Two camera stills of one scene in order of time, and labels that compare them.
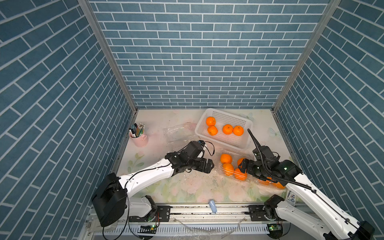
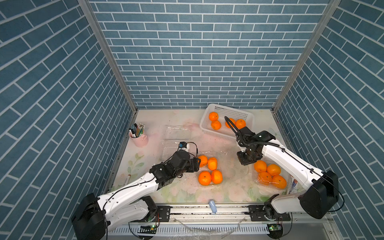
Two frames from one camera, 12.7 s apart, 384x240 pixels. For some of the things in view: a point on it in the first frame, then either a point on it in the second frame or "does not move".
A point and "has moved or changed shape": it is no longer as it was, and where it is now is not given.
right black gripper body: (257, 171) -> (245, 156)
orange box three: (228, 169) -> (204, 178)
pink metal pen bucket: (136, 134) does not move
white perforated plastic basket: (223, 127) has moved or changed shape
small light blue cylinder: (213, 206) does not move
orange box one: (225, 158) has moved or changed shape
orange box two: (212, 130) -> (216, 125)
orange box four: (240, 175) -> (217, 177)
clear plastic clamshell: (228, 163) has moved or changed shape
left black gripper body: (196, 164) does not move
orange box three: (227, 129) -> (232, 120)
